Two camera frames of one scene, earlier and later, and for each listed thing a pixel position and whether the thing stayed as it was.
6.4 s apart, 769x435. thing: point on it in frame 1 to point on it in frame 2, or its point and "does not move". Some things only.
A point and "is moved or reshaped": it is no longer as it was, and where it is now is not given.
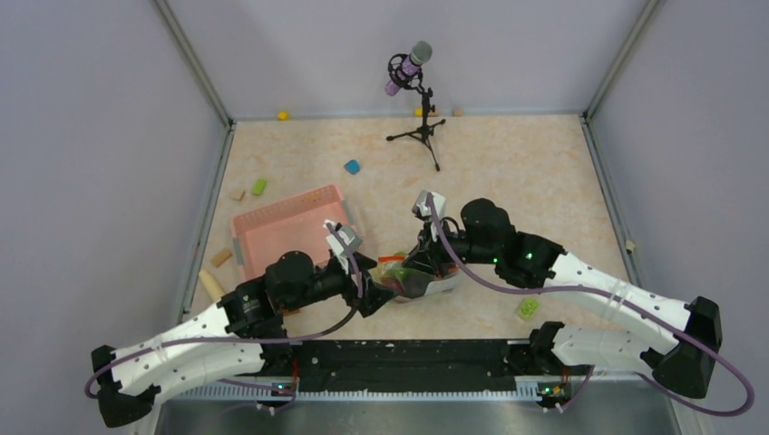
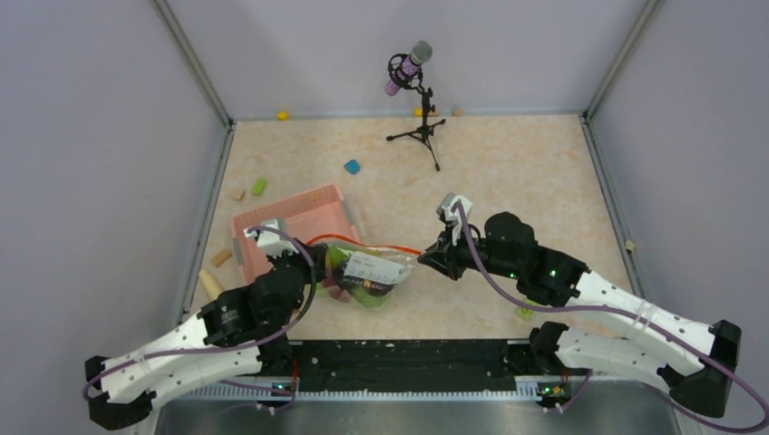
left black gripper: (374, 294) to (319, 250)
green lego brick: (529, 307) does not move
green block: (259, 186) does not move
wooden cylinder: (211, 284) does not move
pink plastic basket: (294, 223) does not move
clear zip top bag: (407, 282) is moved or reshaped
